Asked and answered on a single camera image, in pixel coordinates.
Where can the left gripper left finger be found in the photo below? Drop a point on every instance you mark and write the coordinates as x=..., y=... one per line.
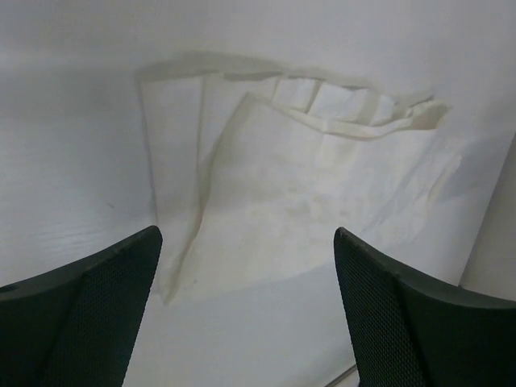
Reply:
x=77, y=325

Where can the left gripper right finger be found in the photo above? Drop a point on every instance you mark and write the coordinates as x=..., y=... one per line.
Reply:
x=410, y=329

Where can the white pleated skirt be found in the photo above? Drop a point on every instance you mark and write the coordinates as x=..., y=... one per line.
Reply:
x=255, y=164

